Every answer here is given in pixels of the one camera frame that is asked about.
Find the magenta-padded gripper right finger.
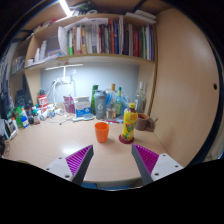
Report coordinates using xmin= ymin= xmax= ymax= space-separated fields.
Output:
xmin=131 ymin=143 xmax=184 ymax=186

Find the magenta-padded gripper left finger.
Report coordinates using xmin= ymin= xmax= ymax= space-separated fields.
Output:
xmin=44 ymin=144 xmax=95 ymax=187

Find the yellow drink bottle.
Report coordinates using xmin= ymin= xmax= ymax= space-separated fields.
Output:
xmin=120 ymin=102 xmax=139 ymax=142

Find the flat round red coaster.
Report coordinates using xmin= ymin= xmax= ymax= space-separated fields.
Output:
xmin=118 ymin=133 xmax=135 ymax=145

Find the blue floor mat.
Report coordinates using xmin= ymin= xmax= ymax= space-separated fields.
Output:
xmin=81 ymin=181 xmax=134 ymax=191

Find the orange plastic cup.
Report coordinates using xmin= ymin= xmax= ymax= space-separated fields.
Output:
xmin=94 ymin=121 xmax=111 ymax=144

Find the brown mug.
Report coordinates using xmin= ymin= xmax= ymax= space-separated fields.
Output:
xmin=134 ymin=113 xmax=157 ymax=132

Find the light blue hairbrush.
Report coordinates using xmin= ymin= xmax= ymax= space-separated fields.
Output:
xmin=71 ymin=113 xmax=95 ymax=123

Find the pink pen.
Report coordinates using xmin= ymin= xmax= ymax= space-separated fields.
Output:
xmin=106 ymin=119 xmax=124 ymax=125

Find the white and blue carton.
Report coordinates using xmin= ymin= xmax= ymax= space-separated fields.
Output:
xmin=73 ymin=95 xmax=92 ymax=118

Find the magenta pouch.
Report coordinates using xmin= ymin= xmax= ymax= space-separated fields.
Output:
xmin=63 ymin=95 xmax=76 ymax=115

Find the tall clear glass bottle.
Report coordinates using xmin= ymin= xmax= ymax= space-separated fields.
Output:
xmin=134 ymin=81 xmax=147 ymax=114

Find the grey shaker bottle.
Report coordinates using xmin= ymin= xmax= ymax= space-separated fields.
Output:
xmin=93 ymin=89 xmax=108 ymax=121

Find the clear bottle with green cap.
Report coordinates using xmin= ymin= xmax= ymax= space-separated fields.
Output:
xmin=114 ymin=86 xmax=124 ymax=117

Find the blue and white small box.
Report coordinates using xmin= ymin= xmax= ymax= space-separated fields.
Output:
xmin=20 ymin=114 xmax=30 ymax=129

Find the clear bottle with gold cap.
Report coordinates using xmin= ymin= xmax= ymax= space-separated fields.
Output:
xmin=105 ymin=83 xmax=118 ymax=120

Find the tall green bottle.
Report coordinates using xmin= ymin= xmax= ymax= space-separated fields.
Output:
xmin=90 ymin=84 xmax=100 ymax=116

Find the red and white canister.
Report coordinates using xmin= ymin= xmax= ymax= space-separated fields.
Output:
xmin=37 ymin=93 xmax=49 ymax=114

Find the green container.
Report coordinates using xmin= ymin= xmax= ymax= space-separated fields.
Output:
xmin=13 ymin=106 xmax=24 ymax=128

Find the black countertop appliance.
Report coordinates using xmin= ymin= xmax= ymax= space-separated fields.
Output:
xmin=14 ymin=89 xmax=27 ymax=108

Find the blue-grey hanging garment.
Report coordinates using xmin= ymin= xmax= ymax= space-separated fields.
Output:
xmin=0 ymin=56 xmax=14 ymax=118

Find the wooden shelf unit with books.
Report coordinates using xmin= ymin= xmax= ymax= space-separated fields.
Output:
xmin=9 ymin=9 xmax=158 ymax=68

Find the ceiling tube light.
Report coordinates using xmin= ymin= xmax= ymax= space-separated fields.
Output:
xmin=58 ymin=0 xmax=72 ymax=18

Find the black coiled cable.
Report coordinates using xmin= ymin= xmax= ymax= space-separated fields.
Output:
xmin=1 ymin=139 xmax=11 ymax=159

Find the white wall socket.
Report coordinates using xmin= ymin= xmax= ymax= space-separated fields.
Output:
xmin=59 ymin=76 xmax=73 ymax=85

